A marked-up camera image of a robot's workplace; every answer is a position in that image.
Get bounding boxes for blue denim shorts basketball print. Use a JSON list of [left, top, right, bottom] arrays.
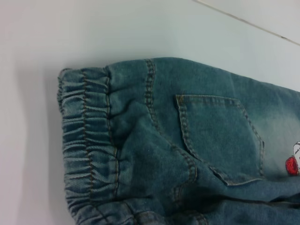
[[57, 57, 300, 225]]

